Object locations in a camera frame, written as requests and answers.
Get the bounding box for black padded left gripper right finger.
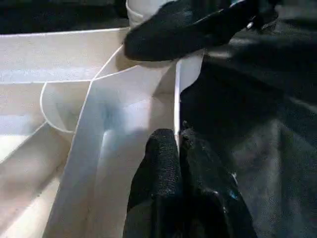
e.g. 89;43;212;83
178;128;258;238

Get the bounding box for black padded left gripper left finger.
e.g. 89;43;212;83
123;129;183;238

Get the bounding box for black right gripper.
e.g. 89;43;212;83
245;0;285;31

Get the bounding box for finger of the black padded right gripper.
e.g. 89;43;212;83
123;0;258;62

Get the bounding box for white plastic table leg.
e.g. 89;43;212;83
126;0;174;29

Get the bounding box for white plastic table top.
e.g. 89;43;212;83
0;27;206;238

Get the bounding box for black work mat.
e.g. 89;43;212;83
0;0;317;238

